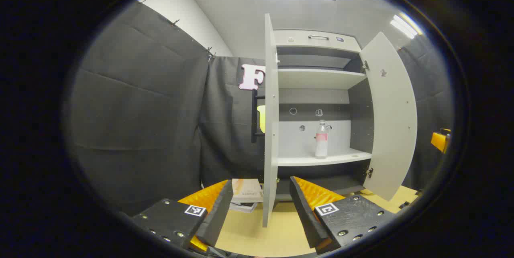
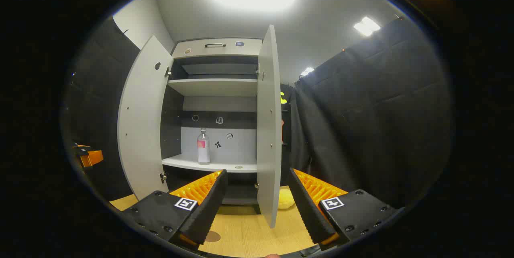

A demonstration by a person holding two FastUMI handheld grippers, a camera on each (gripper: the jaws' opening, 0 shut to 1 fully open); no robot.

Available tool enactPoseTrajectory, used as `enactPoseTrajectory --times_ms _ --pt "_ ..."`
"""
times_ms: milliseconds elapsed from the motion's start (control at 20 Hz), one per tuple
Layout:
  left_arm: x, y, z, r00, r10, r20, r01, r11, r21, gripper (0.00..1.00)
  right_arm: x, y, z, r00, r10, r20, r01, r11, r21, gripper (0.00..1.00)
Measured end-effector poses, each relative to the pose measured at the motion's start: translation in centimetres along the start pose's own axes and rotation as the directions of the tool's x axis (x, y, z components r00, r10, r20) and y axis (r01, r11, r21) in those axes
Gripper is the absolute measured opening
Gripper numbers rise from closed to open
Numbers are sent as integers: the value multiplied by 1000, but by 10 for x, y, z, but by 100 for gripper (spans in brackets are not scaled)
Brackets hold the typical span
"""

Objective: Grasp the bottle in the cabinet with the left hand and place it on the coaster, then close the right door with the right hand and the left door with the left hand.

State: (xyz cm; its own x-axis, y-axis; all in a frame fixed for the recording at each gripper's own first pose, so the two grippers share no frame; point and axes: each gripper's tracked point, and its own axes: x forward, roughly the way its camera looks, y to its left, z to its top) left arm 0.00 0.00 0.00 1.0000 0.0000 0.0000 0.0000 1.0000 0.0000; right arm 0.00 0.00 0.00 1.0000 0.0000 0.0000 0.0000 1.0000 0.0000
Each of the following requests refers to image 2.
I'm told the yellow plush toy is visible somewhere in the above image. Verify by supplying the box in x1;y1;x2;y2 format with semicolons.
278;188;296;209

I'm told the grey cabinet drawer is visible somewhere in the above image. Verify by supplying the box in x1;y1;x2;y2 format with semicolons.
173;38;263;59

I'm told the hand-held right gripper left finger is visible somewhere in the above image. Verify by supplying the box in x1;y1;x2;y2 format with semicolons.
120;170;228;250

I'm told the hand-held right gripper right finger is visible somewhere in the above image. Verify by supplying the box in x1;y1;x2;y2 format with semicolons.
288;168;398;250

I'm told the grey cabinet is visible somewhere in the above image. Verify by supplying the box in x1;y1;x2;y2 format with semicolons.
161;38;264;214

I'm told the clear bottle with pink label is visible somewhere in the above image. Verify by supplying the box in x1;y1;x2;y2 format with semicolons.
197;128;210;165

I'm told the grey cabinet door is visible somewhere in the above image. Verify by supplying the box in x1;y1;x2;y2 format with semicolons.
256;24;283;229
117;35;174;201

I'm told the black backdrop cloth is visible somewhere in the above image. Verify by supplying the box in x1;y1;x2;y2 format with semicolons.
60;16;456;210

